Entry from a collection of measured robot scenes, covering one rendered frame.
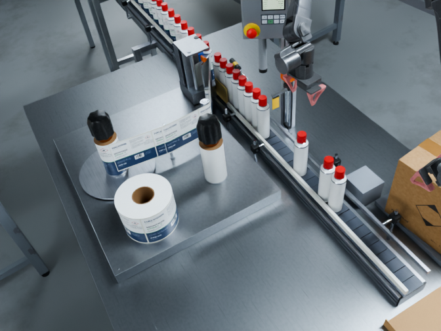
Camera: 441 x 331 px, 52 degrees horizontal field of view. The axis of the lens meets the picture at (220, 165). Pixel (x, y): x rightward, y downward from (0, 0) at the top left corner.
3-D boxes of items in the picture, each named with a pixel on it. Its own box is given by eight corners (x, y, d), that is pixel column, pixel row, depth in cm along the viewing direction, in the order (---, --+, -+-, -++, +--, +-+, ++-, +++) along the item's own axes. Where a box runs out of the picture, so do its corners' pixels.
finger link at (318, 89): (310, 112, 150) (311, 90, 144) (295, 102, 155) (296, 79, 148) (325, 104, 153) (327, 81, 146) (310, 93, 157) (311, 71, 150)
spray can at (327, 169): (314, 196, 167) (317, 157, 152) (325, 190, 169) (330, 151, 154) (323, 205, 164) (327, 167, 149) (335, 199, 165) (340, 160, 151)
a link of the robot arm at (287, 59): (306, 20, 137) (291, 25, 145) (277, 34, 133) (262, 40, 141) (321, 56, 140) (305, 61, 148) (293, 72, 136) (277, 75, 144)
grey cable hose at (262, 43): (256, 69, 190) (254, 24, 175) (264, 67, 191) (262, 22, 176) (261, 74, 188) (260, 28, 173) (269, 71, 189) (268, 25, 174)
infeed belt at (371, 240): (174, 57, 244) (173, 50, 241) (188, 52, 246) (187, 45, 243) (400, 303, 141) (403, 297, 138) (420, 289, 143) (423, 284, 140)
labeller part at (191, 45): (172, 43, 199) (172, 41, 198) (195, 35, 202) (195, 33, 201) (186, 58, 190) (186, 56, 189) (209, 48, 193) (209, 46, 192)
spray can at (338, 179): (323, 205, 164) (328, 167, 149) (335, 199, 165) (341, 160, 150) (333, 215, 161) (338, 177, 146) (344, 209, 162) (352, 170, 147)
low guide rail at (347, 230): (226, 106, 204) (226, 102, 203) (229, 105, 204) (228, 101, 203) (404, 295, 137) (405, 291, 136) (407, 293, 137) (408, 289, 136)
